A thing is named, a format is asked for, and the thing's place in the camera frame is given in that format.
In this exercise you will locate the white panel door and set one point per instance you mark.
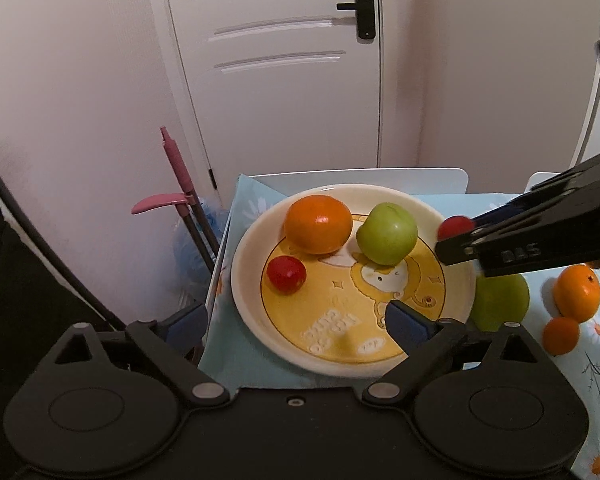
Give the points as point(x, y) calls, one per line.
point(270, 86)

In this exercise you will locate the blue plastic bag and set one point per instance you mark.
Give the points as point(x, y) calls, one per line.
point(193, 274)

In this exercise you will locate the white chair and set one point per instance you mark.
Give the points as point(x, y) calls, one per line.
point(414, 181)
point(538, 178)

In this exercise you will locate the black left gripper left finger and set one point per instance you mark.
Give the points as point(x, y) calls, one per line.
point(169, 345)

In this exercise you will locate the pink handled broom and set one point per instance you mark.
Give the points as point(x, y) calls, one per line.
point(186, 183)

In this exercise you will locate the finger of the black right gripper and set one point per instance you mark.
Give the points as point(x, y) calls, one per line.
point(468, 246)
point(517, 214)

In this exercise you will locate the green apple in plate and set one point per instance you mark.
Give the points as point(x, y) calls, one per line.
point(388, 234)

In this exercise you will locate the small red cherry tomato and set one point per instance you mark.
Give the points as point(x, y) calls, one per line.
point(454, 226)

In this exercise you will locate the green apple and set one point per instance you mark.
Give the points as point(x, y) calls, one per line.
point(388, 234)
point(499, 300)

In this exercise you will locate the small orange tangerine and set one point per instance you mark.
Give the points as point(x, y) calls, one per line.
point(560, 336)

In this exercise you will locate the cream yellow cartoon plate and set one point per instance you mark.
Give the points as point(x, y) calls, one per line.
point(335, 324)

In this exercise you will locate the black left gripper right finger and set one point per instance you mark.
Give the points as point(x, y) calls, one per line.
point(426, 344)

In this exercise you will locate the large orange tangerine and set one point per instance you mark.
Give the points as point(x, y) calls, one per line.
point(318, 224)

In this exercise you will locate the blue daisy tablecloth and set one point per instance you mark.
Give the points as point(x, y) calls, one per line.
point(236, 358)

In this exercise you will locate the black door handle lock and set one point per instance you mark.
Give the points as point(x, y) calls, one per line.
point(365, 17)

